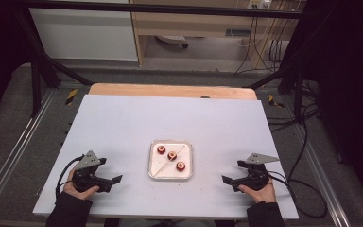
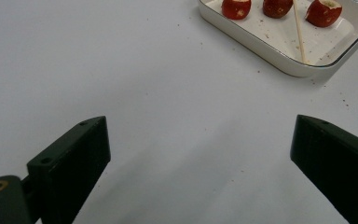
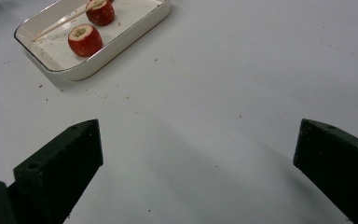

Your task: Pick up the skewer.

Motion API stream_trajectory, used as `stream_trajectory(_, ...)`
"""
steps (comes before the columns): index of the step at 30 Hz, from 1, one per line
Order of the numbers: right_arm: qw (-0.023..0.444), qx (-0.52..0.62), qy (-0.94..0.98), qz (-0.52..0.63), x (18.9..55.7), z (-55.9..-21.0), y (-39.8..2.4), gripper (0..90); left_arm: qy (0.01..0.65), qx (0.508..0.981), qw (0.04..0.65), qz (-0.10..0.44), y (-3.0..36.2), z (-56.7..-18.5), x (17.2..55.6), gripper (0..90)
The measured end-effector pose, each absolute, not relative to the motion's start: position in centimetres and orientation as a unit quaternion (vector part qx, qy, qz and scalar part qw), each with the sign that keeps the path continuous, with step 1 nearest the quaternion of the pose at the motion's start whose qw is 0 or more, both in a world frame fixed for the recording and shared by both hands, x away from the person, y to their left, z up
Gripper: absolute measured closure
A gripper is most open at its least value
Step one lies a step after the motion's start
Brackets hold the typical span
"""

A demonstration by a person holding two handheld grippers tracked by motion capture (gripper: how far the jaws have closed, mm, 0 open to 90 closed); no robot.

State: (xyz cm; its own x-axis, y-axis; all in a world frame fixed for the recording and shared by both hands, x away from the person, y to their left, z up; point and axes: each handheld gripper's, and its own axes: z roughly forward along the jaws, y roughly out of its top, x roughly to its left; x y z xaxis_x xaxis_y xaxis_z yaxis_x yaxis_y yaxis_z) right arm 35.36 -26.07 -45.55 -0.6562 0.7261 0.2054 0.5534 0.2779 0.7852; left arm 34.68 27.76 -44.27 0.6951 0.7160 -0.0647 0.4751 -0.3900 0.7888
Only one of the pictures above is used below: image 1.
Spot black metal frame post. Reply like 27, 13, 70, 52
248, 61, 306, 123
13, 10, 95, 118

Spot light wooden desk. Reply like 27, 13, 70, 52
128, 0, 308, 68

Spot aluminium floor rail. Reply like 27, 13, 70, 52
0, 89, 57, 216
291, 122, 352, 227

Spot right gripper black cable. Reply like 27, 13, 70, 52
267, 169, 329, 219

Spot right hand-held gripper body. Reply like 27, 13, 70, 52
232, 152, 281, 193

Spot person's left hand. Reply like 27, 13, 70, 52
63, 168, 100, 201

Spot white cabinet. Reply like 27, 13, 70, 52
28, 0, 139, 61

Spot thin wooden skewer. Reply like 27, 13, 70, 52
154, 145, 185, 178

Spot black metal frame bar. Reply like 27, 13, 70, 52
12, 0, 311, 20

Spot wooden table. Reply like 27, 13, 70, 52
88, 82, 258, 101

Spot person's right hand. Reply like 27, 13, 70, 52
237, 179, 278, 204

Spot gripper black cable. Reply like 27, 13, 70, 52
55, 154, 85, 202
267, 169, 329, 219

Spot yellow black floor tape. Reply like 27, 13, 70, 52
268, 94, 285, 109

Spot square metal tray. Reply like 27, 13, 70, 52
147, 139, 194, 181

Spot black floor cables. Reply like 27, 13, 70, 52
266, 79, 322, 181

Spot hanging desk cables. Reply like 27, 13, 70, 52
233, 0, 294, 75

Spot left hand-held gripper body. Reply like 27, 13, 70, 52
71, 149, 113, 193

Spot black curtain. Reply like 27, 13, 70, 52
0, 0, 34, 122
287, 0, 363, 217

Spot office chair base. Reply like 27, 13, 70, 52
155, 34, 190, 49

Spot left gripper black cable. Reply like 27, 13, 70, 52
55, 154, 85, 202

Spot white power strip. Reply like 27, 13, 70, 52
247, 0, 272, 10

